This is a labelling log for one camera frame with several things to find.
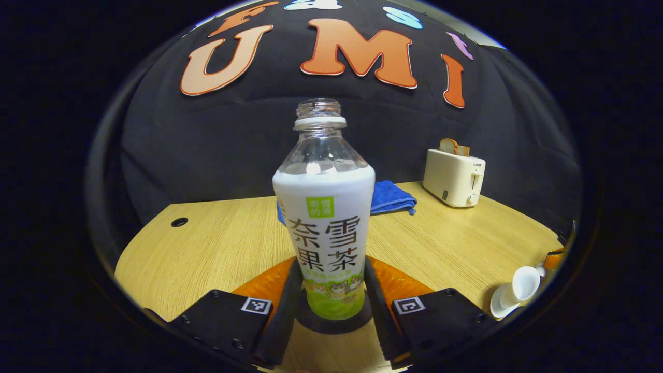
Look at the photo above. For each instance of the blue towel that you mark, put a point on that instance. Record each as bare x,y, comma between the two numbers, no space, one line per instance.
392,199

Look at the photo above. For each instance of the clear water bottle white label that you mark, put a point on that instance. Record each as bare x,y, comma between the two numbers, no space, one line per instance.
326,233

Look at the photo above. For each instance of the white saucer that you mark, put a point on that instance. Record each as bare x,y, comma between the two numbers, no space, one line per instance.
500,305

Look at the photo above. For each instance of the toast slice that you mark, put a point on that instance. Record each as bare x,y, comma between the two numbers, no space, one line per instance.
448,146
463,151

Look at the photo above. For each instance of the dark round coaster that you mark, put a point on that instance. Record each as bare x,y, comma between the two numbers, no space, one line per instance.
357,322

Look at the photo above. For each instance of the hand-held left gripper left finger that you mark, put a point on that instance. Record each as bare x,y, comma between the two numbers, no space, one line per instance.
282,321

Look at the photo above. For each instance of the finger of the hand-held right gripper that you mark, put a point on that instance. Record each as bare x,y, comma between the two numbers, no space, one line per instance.
553,259

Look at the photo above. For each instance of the white teacup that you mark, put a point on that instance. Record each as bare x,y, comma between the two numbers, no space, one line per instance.
524,284

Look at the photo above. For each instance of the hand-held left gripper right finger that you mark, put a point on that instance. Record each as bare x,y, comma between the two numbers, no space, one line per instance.
380,321

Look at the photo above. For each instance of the cream toaster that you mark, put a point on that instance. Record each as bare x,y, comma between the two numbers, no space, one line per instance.
453,178

